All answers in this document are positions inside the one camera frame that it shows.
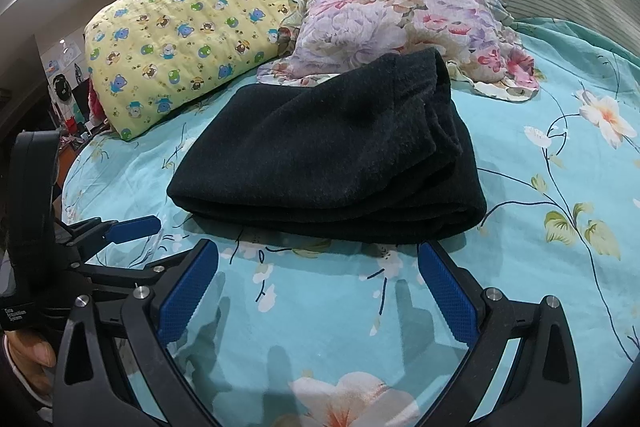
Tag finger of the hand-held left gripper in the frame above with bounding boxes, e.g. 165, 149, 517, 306
80, 256, 173, 293
61, 215, 162, 259

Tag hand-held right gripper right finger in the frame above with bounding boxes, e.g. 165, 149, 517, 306
417, 239, 584, 427

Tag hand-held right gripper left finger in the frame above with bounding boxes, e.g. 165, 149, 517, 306
52, 238, 220, 427

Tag black pants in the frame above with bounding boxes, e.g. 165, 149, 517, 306
166, 47, 489, 246

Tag person's left hand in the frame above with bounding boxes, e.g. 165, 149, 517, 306
3, 332, 57, 403

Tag teal floral bed sheet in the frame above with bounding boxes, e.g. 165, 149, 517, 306
60, 17, 640, 427

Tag yellow animal print pillow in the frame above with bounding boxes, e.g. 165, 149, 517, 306
83, 0, 302, 142

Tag pink floral ruffled pillow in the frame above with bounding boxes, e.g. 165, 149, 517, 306
256, 0, 542, 102

